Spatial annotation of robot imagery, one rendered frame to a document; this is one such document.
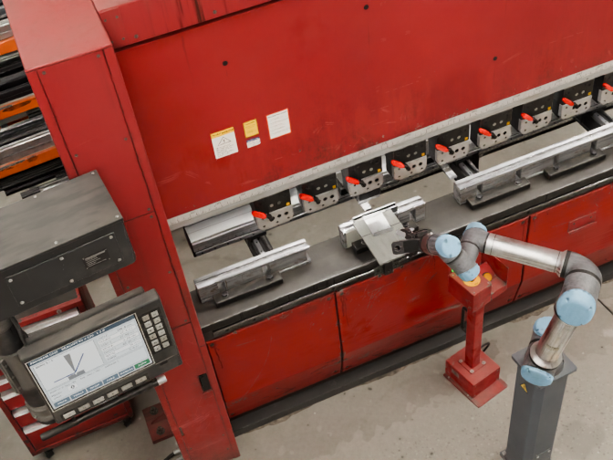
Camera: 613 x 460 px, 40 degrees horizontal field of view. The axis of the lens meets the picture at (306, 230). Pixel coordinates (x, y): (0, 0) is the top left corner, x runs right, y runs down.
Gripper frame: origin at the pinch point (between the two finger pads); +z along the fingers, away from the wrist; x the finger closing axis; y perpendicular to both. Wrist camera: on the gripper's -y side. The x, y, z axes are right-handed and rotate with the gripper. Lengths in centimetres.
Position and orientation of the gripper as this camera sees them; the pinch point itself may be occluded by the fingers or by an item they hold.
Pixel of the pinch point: (398, 241)
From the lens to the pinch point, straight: 314.8
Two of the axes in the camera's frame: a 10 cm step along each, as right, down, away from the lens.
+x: -2.1, -9.7, -1.4
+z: -3.6, -0.6, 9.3
